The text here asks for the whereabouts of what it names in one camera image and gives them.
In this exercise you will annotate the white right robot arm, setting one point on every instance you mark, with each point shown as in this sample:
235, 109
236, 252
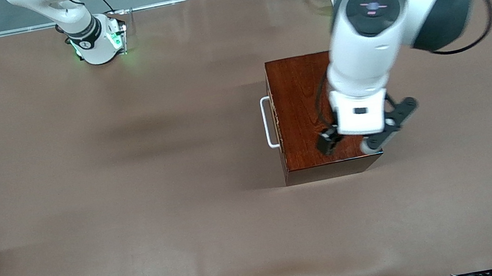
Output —
94, 38

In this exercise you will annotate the dark wooden drawer cabinet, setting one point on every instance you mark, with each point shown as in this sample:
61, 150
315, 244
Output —
294, 100

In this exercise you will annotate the brown table cover sheet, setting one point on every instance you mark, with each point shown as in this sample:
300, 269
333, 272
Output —
145, 250

